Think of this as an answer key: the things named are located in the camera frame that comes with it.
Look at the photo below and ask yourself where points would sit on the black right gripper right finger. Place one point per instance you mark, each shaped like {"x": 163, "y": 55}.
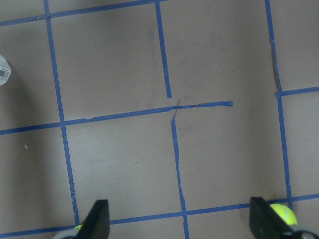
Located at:
{"x": 264, "y": 223}

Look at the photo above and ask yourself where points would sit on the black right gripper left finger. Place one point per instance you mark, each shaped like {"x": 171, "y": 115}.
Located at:
{"x": 97, "y": 223}

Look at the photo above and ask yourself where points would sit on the tennis ball can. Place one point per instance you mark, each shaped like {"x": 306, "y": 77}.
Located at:
{"x": 5, "y": 70}

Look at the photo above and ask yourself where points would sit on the middle tennis ball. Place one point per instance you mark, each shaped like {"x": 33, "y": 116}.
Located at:
{"x": 78, "y": 227}

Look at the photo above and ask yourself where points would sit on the tennis ball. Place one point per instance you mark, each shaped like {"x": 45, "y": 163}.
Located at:
{"x": 285, "y": 213}
{"x": 78, "y": 227}

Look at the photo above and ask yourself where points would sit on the near tennis ball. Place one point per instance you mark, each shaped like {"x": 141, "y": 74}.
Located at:
{"x": 285, "y": 213}

